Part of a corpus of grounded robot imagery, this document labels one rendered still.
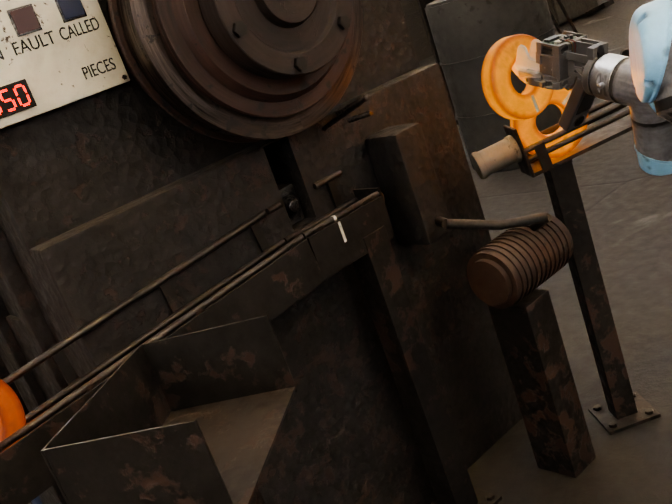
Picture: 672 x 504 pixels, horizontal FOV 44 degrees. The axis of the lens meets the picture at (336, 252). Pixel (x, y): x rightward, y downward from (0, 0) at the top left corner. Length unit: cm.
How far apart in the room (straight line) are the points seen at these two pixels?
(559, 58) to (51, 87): 84
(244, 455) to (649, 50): 69
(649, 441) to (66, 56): 139
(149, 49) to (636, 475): 125
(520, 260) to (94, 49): 86
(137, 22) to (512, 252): 81
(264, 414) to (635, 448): 100
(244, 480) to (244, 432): 10
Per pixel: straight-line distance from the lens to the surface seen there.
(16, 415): 128
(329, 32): 144
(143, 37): 135
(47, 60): 142
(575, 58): 149
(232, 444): 110
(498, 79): 157
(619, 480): 184
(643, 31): 106
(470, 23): 411
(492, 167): 172
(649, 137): 144
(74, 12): 145
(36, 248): 139
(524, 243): 167
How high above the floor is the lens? 108
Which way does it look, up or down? 16 degrees down
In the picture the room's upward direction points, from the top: 20 degrees counter-clockwise
